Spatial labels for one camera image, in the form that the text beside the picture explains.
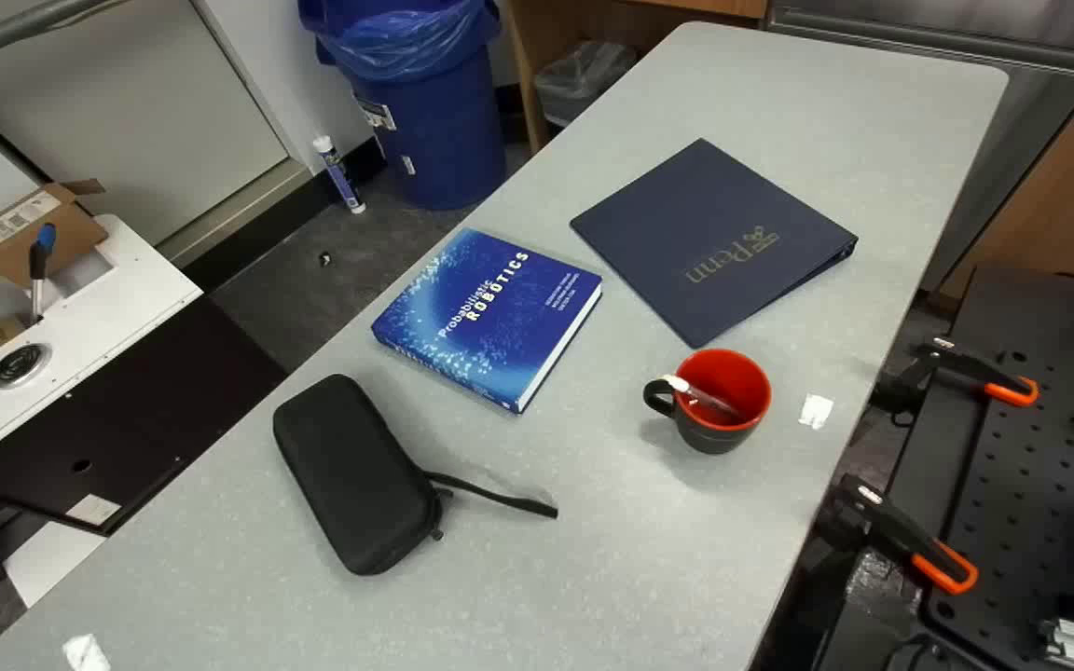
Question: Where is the white and grey pen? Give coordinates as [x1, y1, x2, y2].
[661, 375, 738, 419]

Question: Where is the blue hardcover book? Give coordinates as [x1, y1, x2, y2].
[372, 228, 603, 414]

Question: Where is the red and black mug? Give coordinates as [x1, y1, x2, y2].
[643, 350, 771, 455]

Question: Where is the navy blue Penn folder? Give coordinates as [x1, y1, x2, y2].
[572, 137, 859, 347]

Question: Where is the black zippered pouch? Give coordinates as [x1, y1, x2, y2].
[273, 375, 557, 580]

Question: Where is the grey mesh waste basket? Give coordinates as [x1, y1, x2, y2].
[533, 43, 637, 129]

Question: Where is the white tape piece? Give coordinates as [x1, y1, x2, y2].
[799, 396, 837, 431]

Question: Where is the blue trash bin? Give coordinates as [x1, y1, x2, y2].
[296, 0, 509, 211]

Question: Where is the orange black clamp near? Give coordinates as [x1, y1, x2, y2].
[837, 474, 981, 597]

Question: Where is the orange black clamp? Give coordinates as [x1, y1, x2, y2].
[837, 474, 981, 597]
[917, 336, 1041, 411]

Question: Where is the orange black clamp far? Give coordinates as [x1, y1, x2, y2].
[917, 336, 1041, 411]

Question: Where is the white stove top unit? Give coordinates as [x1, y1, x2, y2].
[0, 212, 201, 440]

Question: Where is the black perforated mounting board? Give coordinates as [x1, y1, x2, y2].
[924, 268, 1074, 671]

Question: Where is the open cardboard box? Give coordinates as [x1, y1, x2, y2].
[0, 178, 110, 288]

